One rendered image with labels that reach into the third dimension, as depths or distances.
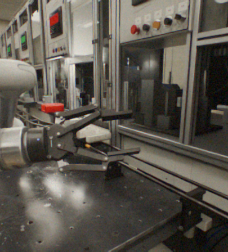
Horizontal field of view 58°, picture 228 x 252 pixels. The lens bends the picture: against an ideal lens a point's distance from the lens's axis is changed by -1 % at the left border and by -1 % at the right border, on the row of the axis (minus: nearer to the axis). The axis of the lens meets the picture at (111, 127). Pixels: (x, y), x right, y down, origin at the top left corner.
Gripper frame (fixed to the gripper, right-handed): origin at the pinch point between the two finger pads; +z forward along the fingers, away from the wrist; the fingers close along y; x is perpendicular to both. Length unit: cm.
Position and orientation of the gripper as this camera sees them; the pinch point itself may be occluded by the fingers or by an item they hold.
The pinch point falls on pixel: (124, 133)
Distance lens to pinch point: 46.2
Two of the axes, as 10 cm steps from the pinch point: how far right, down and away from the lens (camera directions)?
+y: 1.5, 9.3, -3.3
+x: 0.3, -3.4, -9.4
